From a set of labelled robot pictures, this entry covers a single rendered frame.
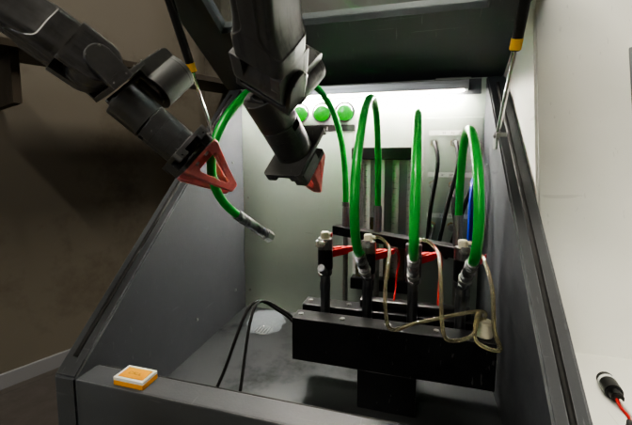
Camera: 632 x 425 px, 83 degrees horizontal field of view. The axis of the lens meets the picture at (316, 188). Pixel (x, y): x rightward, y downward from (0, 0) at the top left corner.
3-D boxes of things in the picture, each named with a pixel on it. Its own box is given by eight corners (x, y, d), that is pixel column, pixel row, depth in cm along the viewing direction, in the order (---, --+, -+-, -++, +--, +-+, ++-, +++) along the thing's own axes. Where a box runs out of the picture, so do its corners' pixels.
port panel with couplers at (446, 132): (420, 246, 87) (424, 117, 83) (420, 243, 90) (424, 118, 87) (479, 250, 83) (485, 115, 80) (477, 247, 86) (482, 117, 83)
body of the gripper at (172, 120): (197, 148, 60) (160, 117, 58) (213, 132, 52) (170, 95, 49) (170, 177, 58) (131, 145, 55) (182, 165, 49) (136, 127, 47)
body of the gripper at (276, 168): (328, 134, 56) (311, 97, 51) (304, 184, 51) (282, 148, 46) (294, 135, 60) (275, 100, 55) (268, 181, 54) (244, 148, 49)
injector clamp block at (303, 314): (292, 395, 66) (292, 316, 65) (308, 364, 76) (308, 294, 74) (493, 433, 57) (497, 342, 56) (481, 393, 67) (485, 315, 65)
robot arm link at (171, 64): (61, 71, 49) (77, 53, 43) (121, 28, 55) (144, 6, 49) (130, 136, 55) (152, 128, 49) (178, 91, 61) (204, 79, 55)
